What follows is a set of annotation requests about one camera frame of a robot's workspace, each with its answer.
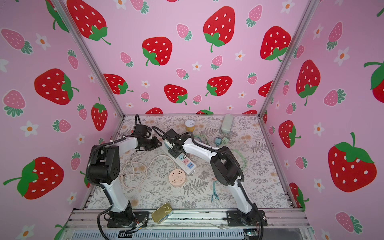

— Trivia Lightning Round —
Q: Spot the teal charger plug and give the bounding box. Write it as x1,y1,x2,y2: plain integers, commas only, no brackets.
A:
214,137,222,146

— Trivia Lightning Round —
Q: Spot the light green charging cable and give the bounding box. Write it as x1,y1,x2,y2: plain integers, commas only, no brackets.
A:
193,134,248,172

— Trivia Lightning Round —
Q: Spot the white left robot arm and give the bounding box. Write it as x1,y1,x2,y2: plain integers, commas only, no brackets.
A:
86,136,162,227

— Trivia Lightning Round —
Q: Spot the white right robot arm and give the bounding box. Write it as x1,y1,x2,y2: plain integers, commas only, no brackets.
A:
162,132,263,226

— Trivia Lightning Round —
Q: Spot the yellow labelled food can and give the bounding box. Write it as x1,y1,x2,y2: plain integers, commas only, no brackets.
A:
185,120,196,132

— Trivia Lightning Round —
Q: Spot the white multicolour power strip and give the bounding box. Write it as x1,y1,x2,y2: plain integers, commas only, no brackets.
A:
161,140,197,176

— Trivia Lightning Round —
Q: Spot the round pink power socket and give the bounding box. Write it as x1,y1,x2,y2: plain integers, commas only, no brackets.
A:
169,169,187,188

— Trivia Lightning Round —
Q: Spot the pale green glasses case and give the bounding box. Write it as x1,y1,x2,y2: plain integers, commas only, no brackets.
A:
221,114,234,134

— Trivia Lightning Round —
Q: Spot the gold sardine tin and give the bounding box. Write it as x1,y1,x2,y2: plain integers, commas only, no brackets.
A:
151,203,173,224

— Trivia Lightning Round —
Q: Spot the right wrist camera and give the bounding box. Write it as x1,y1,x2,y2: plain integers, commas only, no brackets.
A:
162,129,180,149

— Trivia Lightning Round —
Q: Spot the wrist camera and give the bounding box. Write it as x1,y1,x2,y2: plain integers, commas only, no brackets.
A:
132,114,152,139
162,129,180,149

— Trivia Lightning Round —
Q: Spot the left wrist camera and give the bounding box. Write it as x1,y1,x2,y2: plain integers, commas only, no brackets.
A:
132,114,152,139

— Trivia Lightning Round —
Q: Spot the beige power strip cord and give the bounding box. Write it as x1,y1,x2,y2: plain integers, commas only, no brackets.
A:
119,154,178,190

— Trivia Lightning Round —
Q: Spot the silver aluminium corner post left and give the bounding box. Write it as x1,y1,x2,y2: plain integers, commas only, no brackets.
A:
52,0,125,119

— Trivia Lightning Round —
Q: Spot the silver aluminium corner post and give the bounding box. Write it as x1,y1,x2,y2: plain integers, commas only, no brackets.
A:
259,0,320,120
52,0,125,119

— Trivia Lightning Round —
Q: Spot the silver aluminium corner post right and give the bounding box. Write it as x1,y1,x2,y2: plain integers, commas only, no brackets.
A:
259,0,320,120

